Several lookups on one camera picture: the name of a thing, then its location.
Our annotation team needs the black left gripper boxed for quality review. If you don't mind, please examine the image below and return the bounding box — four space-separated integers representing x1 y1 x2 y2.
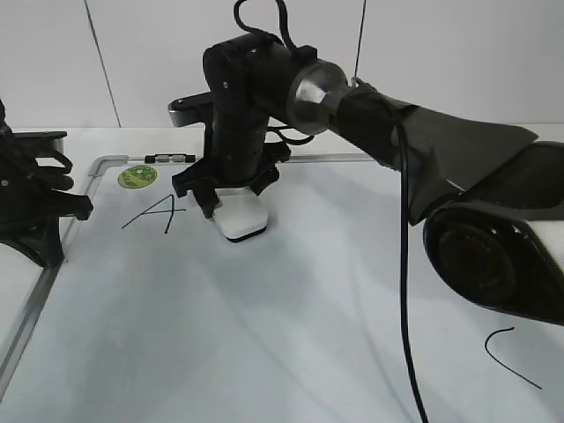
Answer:
1 108 93 268

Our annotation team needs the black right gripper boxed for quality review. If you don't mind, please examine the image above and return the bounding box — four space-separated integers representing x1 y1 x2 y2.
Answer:
172 105 291 219

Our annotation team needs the white whiteboard eraser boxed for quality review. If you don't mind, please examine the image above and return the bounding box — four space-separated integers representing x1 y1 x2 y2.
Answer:
212 188 268 243

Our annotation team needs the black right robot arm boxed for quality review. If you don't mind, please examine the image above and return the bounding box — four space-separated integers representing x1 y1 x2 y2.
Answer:
168 33 563 324

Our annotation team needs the round green magnet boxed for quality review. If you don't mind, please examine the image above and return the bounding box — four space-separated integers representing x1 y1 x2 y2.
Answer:
117 165 158 189

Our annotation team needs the black and silver frame clip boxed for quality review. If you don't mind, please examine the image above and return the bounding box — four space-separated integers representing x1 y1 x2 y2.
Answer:
144 153 197 164

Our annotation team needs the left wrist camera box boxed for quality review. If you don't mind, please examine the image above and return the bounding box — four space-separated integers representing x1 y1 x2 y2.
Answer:
13 130 68 157

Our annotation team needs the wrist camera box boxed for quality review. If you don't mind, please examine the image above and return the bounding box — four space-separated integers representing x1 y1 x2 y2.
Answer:
13 130 68 157
168 92 213 128

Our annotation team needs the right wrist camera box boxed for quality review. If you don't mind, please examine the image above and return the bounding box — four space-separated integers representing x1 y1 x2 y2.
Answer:
168 92 213 128

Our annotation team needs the white whiteboard with grey frame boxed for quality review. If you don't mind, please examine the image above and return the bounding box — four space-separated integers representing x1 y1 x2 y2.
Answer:
0 152 564 423

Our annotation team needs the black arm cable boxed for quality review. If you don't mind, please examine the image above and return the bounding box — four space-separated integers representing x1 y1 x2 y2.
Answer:
391 109 431 423

